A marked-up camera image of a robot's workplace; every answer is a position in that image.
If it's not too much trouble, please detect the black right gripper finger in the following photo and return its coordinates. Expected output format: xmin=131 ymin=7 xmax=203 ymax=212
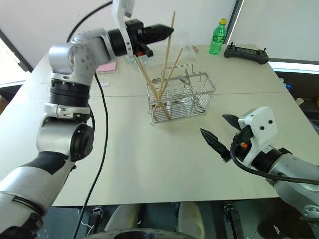
xmin=222 ymin=114 xmax=242 ymax=131
xmin=199 ymin=127 xmax=232 ymax=163

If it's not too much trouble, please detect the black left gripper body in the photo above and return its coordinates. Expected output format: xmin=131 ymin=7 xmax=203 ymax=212
xmin=124 ymin=19 xmax=154 ymax=58

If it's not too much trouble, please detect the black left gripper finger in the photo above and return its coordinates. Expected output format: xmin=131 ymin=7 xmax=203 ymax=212
xmin=145 ymin=32 xmax=173 ymax=45
xmin=143 ymin=23 xmax=174 ymax=34

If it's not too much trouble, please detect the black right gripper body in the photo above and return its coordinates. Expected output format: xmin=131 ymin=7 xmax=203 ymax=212
xmin=230 ymin=125 xmax=254 ymax=160

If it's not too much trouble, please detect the wooden chopstick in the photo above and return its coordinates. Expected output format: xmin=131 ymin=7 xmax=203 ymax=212
xmin=152 ymin=47 xmax=184 ymax=112
xmin=134 ymin=55 xmax=172 ymax=120
xmin=157 ymin=10 xmax=176 ymax=102

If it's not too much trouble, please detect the steel spoon with black handle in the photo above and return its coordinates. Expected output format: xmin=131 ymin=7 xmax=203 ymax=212
xmin=177 ymin=75 xmax=191 ymax=86

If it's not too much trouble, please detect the pale blue sheet in plastic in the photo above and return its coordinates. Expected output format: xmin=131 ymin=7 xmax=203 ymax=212
xmin=127 ymin=55 xmax=151 ymax=66

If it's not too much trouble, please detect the clear crumpled plastic bag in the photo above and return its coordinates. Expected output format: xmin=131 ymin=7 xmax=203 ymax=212
xmin=126 ymin=31 xmax=200 ymax=67

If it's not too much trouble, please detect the pink paper pack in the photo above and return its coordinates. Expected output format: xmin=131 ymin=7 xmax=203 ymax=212
xmin=95 ymin=61 xmax=118 ymax=75

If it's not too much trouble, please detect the green plastic soda bottle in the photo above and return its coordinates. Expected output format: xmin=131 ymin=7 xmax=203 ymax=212
xmin=208 ymin=17 xmax=228 ymax=55

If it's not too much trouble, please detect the black handheld remote controller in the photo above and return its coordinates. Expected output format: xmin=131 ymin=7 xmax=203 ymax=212
xmin=223 ymin=42 xmax=270 ymax=65

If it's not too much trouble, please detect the white rounded shell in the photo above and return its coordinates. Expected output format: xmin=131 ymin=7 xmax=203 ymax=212
xmin=179 ymin=202 xmax=206 ymax=239
xmin=104 ymin=204 xmax=141 ymax=232

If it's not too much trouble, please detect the black table leg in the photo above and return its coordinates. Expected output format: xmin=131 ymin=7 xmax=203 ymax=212
xmin=223 ymin=203 xmax=244 ymax=239
xmin=89 ymin=205 xmax=105 ymax=232

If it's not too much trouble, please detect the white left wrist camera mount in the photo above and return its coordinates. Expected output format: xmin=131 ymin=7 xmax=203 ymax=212
xmin=110 ymin=0 xmax=137 ymax=63

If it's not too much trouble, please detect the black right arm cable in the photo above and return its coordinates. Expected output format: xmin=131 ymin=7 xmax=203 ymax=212
xmin=229 ymin=141 xmax=319 ymax=185

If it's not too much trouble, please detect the steel wire cutlery basket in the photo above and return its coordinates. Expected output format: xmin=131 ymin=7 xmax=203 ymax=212
xmin=145 ymin=63 xmax=216 ymax=125

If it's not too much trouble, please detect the black window frame bar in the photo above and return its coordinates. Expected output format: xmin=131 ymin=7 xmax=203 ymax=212
xmin=225 ymin=0 xmax=245 ymax=45

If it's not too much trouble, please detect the thin white cable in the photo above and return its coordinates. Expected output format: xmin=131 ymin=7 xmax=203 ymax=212
xmin=79 ymin=205 xmax=96 ymax=232

